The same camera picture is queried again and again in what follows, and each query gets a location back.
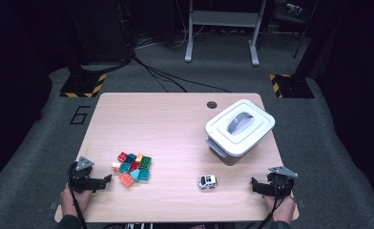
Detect green building block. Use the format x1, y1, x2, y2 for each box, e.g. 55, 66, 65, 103
138, 156, 153, 170

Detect white lid with grey handle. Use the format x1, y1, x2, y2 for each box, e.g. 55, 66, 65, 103
204, 98, 276, 157

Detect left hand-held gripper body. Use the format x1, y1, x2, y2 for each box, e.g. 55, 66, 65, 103
69, 156, 104, 193

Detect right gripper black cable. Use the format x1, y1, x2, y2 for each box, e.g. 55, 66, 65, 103
256, 182, 286, 229

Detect black floor cables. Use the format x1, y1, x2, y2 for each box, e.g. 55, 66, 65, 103
132, 53, 232, 94

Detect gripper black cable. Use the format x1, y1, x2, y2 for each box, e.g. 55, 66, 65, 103
256, 182, 286, 229
66, 161, 88, 229

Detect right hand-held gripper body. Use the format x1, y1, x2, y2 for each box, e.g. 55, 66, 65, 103
261, 165, 299, 199

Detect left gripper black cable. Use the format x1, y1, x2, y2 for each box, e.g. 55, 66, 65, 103
66, 161, 88, 229

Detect white metal stand frame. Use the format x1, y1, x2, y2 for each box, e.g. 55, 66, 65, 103
184, 0, 268, 67

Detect black equipment cabinet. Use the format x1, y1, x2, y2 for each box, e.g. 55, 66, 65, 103
76, 0, 132, 65

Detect dark side desk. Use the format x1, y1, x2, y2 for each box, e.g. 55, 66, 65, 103
264, 0, 313, 60

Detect black striped stand base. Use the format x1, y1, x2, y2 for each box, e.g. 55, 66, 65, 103
59, 73, 108, 98
269, 73, 316, 99

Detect white toy car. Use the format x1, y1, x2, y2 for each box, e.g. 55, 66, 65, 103
197, 175, 218, 191

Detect person's right hand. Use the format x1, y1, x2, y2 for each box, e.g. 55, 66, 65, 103
264, 196, 297, 223

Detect grey device on dark desk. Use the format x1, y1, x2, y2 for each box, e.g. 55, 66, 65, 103
284, 2, 303, 15

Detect pile of coloured building blocks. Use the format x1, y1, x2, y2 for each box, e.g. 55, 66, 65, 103
111, 151, 144, 189

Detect transparent brown storage box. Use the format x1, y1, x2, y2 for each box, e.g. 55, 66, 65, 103
205, 136, 260, 166

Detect white floor cables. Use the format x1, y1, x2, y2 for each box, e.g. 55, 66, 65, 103
134, 28, 208, 51

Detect person's left hand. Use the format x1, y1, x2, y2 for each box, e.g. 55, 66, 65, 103
59, 185, 93, 219

